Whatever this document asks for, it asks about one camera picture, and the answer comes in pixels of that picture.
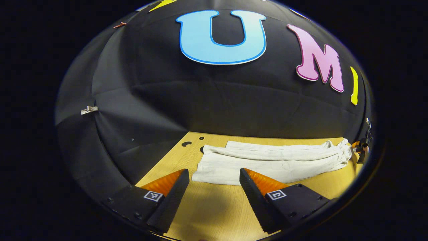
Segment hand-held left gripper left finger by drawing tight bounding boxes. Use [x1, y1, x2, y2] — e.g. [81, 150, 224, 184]
[102, 168, 190, 235]

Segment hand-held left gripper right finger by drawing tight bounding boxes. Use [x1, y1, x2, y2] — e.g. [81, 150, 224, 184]
[239, 168, 338, 235]

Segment white jeans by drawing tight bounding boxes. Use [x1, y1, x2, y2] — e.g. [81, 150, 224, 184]
[192, 138, 354, 186]

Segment black backdrop cloth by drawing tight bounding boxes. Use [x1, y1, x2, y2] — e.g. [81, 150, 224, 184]
[55, 0, 373, 198]

